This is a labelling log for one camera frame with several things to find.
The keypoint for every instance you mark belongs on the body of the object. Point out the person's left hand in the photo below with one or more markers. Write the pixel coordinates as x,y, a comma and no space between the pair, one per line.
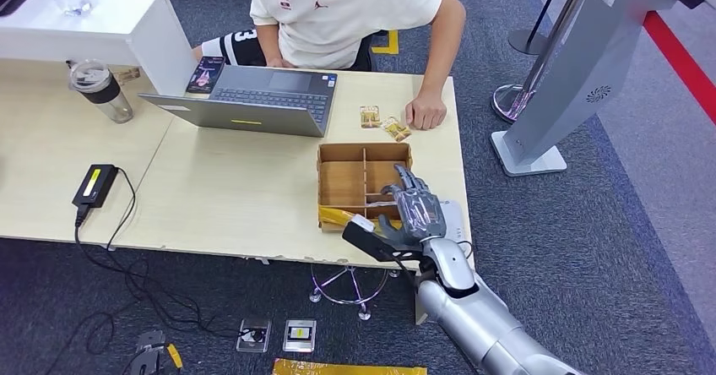
426,112

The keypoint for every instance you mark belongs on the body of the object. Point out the person's right hand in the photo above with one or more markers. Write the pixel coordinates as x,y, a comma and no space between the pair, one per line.
279,63

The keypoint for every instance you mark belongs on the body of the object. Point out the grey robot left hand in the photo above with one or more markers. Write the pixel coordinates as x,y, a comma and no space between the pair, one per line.
148,353

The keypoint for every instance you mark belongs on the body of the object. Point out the gold patterned card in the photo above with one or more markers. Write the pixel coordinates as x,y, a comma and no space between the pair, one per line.
370,117
396,129

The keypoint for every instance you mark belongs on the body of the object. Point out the white card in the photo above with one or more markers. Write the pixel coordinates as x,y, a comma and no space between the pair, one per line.
377,203

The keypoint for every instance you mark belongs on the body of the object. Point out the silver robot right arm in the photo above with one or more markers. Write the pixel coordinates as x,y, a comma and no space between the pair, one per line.
481,316

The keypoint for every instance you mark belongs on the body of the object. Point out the person's left forearm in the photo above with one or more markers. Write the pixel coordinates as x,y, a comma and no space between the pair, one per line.
442,59

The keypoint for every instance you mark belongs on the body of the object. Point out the person's right forearm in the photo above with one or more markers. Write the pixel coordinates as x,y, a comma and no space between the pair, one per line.
267,42

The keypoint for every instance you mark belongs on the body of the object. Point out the person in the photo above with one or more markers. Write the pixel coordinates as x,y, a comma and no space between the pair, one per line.
335,14

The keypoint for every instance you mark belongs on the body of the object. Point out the grey white card reader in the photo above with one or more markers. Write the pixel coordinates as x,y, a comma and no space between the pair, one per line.
456,221

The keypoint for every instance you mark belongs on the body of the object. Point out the grey laptop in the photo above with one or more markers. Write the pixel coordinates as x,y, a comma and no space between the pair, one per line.
268,101

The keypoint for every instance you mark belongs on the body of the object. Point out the black phone with pink screen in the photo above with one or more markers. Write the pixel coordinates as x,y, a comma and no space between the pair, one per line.
205,74

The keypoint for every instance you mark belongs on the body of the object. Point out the open floor socket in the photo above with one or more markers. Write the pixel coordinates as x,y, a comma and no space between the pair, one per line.
254,335

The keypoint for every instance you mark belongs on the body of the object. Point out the wooden divided box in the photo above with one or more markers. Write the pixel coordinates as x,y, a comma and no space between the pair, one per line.
342,185

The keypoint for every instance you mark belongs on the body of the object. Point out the closed floor socket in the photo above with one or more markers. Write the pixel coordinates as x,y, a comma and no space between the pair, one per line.
299,335

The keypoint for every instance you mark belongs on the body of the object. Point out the grey kiosk stand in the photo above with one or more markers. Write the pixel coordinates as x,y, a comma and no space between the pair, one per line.
587,53

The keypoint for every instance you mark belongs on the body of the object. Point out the white desk riser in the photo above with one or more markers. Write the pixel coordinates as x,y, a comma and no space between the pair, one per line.
112,25

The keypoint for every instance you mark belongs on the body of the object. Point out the black power adapter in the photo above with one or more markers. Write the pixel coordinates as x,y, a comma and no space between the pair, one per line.
95,185

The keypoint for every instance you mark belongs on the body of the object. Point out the clear tumbler with black band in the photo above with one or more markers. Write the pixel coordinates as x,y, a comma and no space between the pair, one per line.
105,92

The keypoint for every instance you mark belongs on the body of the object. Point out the yellow wrapped package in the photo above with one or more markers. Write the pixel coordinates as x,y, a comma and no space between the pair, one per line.
347,368

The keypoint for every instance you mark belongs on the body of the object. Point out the chrome stool base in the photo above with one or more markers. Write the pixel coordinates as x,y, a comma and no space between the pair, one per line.
349,300

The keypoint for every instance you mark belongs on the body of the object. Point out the red barrier belt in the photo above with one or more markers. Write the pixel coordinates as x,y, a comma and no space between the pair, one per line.
677,59

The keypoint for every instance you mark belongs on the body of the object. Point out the chrome stanchion post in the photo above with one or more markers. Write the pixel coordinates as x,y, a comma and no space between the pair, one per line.
513,104

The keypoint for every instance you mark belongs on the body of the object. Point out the black stanchion post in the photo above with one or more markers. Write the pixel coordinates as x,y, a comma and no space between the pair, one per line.
527,42

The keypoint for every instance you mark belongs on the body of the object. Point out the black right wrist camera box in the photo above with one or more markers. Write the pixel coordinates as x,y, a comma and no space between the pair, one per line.
375,241

